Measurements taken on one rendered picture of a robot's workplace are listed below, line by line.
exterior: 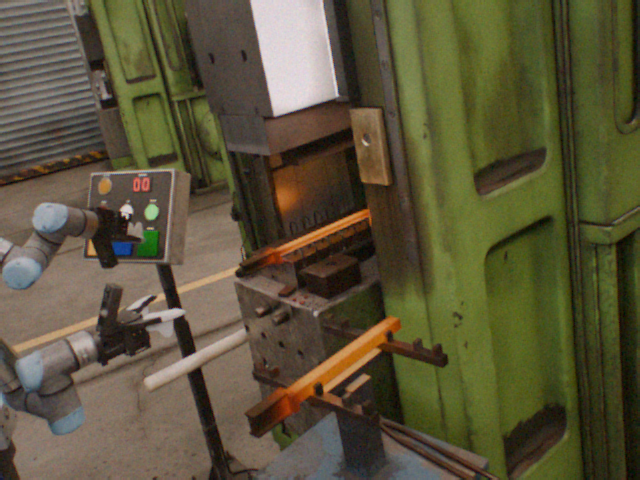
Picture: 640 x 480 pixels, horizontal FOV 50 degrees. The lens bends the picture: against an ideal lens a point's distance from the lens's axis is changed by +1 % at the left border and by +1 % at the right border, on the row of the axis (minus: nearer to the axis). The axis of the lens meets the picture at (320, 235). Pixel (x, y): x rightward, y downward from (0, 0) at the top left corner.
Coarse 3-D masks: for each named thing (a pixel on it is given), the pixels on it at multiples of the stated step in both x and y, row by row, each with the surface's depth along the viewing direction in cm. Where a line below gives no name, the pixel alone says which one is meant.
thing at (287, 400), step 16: (384, 320) 142; (368, 336) 137; (352, 352) 132; (320, 368) 129; (336, 368) 129; (304, 384) 124; (272, 400) 119; (288, 400) 121; (256, 416) 116; (272, 416) 120; (256, 432) 117
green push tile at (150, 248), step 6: (144, 234) 202; (150, 234) 201; (156, 234) 200; (150, 240) 201; (156, 240) 200; (138, 246) 203; (144, 246) 202; (150, 246) 201; (156, 246) 200; (138, 252) 203; (144, 252) 201; (150, 252) 200; (156, 252) 200
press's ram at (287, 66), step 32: (192, 0) 165; (224, 0) 154; (256, 0) 147; (288, 0) 152; (320, 0) 157; (192, 32) 170; (224, 32) 159; (256, 32) 149; (288, 32) 153; (320, 32) 159; (224, 64) 164; (256, 64) 153; (288, 64) 155; (320, 64) 160; (224, 96) 169; (256, 96) 158; (288, 96) 156; (320, 96) 162
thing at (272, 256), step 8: (352, 216) 191; (360, 216) 191; (336, 224) 187; (344, 224) 188; (312, 232) 185; (320, 232) 184; (328, 232) 185; (296, 240) 181; (304, 240) 180; (280, 248) 177; (288, 248) 177; (256, 256) 174; (264, 256) 173; (272, 256) 175; (240, 264) 171; (248, 264) 170; (256, 264) 173; (264, 264) 174; (272, 264) 175; (248, 272) 171
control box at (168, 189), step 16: (96, 176) 216; (112, 176) 213; (128, 176) 210; (144, 176) 206; (160, 176) 203; (176, 176) 202; (96, 192) 215; (112, 192) 212; (128, 192) 209; (144, 192) 206; (160, 192) 203; (176, 192) 202; (112, 208) 211; (144, 208) 205; (160, 208) 202; (176, 208) 202; (144, 224) 204; (160, 224) 201; (176, 224) 202; (160, 240) 200; (176, 240) 202; (96, 256) 211; (128, 256) 205; (144, 256) 202; (160, 256) 199; (176, 256) 202
